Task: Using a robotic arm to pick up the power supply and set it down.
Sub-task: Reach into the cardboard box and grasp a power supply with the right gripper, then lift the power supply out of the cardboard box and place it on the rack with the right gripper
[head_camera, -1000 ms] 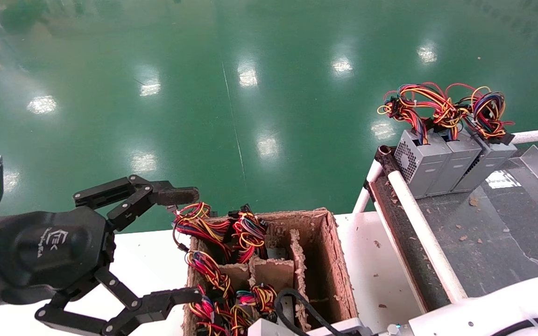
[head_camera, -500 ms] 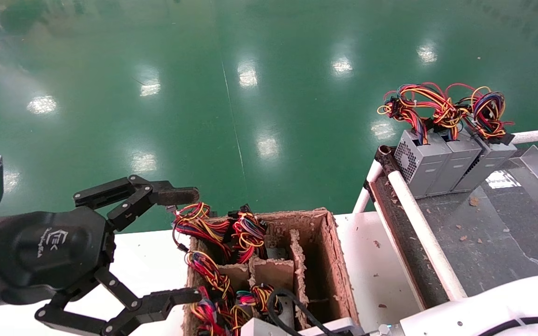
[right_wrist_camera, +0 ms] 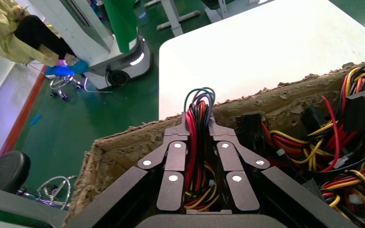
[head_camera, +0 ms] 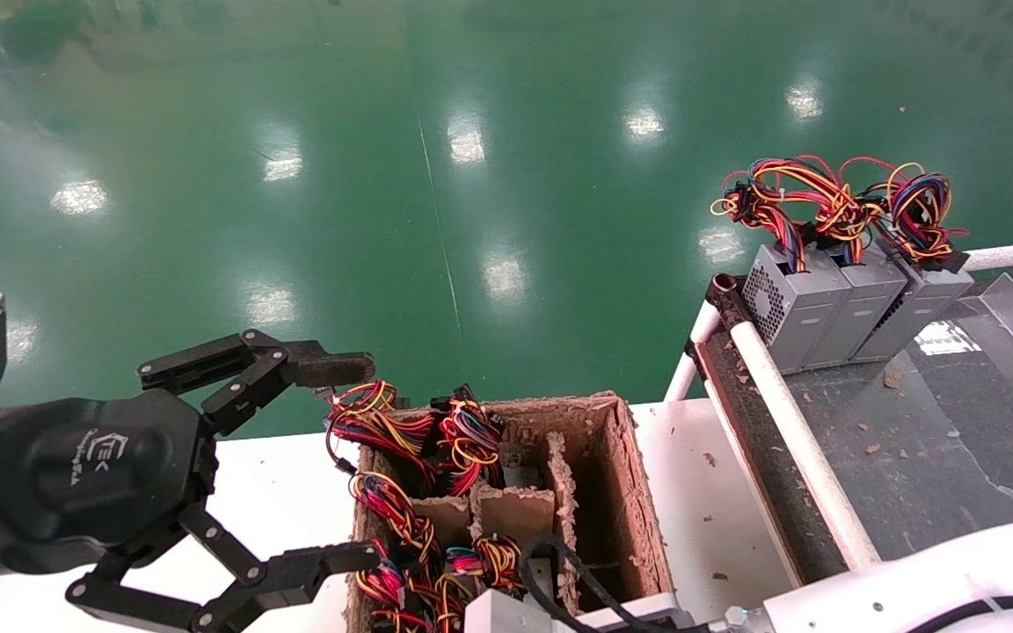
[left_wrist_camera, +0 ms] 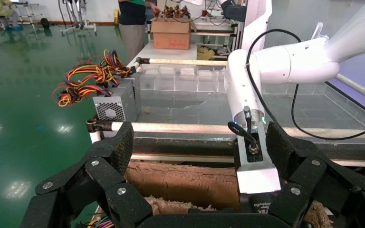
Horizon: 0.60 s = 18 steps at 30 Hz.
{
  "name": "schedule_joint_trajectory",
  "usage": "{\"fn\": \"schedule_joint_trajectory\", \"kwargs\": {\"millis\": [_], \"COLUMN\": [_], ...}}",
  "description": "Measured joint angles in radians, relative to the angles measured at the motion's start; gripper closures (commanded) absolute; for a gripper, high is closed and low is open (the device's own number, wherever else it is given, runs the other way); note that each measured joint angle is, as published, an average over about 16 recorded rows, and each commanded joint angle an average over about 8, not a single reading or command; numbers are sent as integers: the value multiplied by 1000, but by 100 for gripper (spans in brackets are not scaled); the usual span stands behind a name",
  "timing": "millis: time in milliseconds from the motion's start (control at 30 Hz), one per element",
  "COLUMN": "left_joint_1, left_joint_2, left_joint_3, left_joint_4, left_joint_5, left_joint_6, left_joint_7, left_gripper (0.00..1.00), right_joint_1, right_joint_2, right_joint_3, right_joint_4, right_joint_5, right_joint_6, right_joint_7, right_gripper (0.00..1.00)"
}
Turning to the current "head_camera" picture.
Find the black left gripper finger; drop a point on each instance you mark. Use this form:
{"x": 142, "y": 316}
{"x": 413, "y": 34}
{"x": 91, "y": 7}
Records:
{"x": 331, "y": 369}
{"x": 313, "y": 563}

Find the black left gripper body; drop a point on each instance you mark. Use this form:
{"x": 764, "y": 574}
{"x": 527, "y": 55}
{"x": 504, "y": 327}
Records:
{"x": 93, "y": 466}

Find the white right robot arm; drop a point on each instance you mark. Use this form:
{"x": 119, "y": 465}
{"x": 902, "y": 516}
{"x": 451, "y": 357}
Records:
{"x": 911, "y": 580}

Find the brown cardboard divider box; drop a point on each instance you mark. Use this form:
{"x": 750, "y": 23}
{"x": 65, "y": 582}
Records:
{"x": 612, "y": 492}

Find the short white pipe leg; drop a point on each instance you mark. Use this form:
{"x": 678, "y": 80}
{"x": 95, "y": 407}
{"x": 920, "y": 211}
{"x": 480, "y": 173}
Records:
{"x": 691, "y": 360}

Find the dark brown pipe joint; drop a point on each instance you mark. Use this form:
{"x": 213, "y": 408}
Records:
{"x": 725, "y": 294}

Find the black conveyor belt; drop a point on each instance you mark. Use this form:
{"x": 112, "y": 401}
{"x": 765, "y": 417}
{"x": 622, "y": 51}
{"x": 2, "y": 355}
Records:
{"x": 955, "y": 440}

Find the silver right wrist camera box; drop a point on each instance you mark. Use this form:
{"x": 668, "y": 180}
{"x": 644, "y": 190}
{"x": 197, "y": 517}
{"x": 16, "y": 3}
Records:
{"x": 498, "y": 615}

